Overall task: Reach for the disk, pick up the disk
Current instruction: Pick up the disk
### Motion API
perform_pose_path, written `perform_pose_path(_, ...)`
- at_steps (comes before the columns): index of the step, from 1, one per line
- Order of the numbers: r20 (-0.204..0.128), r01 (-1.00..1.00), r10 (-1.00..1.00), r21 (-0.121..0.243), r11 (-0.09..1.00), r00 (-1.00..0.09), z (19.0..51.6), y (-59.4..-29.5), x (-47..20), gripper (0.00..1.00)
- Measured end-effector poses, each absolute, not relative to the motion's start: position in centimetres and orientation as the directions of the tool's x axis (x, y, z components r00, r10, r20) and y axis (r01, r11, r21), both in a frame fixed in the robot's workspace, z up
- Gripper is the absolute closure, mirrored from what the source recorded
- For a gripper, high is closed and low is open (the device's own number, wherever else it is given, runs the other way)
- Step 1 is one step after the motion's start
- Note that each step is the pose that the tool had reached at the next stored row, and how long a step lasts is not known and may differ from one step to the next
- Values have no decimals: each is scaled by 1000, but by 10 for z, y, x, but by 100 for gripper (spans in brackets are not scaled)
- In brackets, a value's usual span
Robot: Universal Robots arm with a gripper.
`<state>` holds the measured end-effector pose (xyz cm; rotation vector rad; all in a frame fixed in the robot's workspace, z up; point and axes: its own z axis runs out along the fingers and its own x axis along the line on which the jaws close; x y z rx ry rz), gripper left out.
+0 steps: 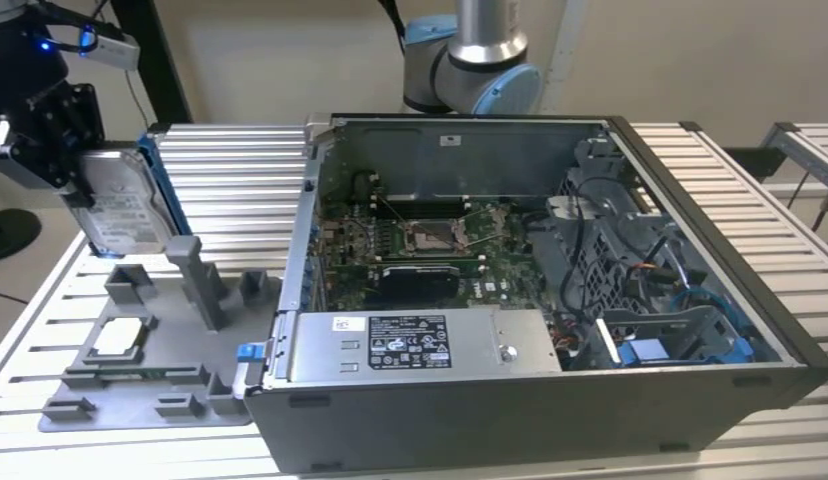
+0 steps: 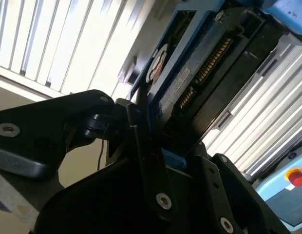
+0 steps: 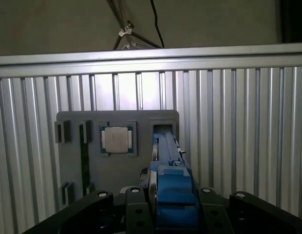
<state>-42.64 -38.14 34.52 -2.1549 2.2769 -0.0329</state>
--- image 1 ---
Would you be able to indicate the black graphics card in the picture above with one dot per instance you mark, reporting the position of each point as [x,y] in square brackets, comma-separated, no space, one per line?
[417,285]

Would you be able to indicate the RAM slot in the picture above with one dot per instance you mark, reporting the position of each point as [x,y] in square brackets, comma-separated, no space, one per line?
[421,207]

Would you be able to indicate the green motherboard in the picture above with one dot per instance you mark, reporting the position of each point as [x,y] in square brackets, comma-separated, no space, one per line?
[508,280]

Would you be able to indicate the white black wall sticker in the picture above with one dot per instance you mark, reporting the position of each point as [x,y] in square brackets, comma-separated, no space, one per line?
[450,140]

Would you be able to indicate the blue case latch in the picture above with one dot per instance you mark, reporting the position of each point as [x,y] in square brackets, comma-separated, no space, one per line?
[249,352]

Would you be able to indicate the green RAM stick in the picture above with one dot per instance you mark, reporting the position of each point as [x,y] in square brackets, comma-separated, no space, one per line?
[147,372]

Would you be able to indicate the black upright post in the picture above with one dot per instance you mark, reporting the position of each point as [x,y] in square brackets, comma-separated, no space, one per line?
[154,60]

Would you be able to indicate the blue carrier in bay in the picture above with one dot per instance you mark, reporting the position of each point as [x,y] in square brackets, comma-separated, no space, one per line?
[644,354]

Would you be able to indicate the grey metal disk bay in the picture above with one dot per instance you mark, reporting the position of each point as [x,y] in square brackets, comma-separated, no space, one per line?
[588,260]

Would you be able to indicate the silver CPU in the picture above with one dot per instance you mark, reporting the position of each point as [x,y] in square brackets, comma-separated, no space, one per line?
[121,335]

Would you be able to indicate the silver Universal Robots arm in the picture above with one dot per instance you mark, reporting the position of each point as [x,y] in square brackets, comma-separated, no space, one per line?
[468,65]

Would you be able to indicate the locking lever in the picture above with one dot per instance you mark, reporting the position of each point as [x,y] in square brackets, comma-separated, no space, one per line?
[395,209]

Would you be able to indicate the silver power supply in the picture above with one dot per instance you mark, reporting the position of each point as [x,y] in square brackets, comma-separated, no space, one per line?
[321,350]

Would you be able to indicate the black block by table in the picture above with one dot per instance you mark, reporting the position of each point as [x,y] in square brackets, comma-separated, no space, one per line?
[754,162]

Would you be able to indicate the metal slat side table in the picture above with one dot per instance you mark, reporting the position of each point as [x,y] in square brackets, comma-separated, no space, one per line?
[810,145]

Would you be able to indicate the grey parts rack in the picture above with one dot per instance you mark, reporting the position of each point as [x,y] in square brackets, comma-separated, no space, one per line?
[167,345]

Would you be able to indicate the black round stand base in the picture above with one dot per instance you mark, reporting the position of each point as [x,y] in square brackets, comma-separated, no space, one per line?
[10,235]

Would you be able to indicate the CPU socket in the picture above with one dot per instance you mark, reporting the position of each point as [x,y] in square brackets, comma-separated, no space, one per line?
[433,239]

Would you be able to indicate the silver thumb screw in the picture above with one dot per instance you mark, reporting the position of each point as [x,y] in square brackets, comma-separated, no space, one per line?
[506,352]

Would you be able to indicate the small white sticker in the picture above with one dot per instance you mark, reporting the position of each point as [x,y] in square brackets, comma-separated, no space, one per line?
[349,323]

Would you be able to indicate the black label sticker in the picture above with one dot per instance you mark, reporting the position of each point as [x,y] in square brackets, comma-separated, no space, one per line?
[408,342]

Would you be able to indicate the blue bay clip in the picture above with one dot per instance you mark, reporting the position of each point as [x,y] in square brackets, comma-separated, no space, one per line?
[742,347]

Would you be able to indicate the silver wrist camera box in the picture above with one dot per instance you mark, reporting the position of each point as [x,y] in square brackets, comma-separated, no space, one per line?
[21,170]

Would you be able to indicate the black open PC case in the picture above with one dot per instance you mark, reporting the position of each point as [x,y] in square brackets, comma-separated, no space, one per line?
[454,425]

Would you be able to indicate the hard disk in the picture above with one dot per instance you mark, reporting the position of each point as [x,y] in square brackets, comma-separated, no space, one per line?
[127,220]

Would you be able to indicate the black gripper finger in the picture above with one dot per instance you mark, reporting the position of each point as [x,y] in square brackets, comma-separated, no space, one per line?
[63,125]

